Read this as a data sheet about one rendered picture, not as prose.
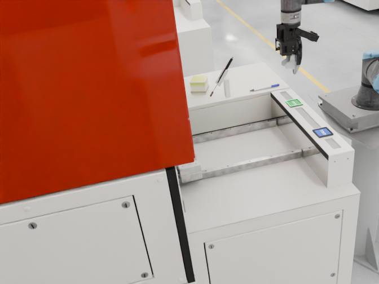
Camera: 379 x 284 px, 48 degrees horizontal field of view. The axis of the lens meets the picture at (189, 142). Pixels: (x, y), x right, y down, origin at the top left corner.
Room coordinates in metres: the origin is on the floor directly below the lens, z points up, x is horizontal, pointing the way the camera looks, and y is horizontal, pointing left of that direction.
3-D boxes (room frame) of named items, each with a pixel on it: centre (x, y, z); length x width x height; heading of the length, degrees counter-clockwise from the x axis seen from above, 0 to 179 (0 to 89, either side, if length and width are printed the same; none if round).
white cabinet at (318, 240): (1.55, -0.20, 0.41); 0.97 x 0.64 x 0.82; 7
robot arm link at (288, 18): (1.56, -0.44, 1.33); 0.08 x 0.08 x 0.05
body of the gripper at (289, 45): (1.56, -0.44, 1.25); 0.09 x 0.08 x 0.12; 97
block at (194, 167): (1.30, 0.01, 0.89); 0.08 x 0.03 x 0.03; 97
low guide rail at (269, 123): (1.61, -0.14, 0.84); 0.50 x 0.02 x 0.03; 97
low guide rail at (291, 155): (1.35, -0.18, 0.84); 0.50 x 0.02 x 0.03; 97
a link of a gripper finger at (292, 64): (1.54, -0.44, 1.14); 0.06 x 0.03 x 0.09; 97
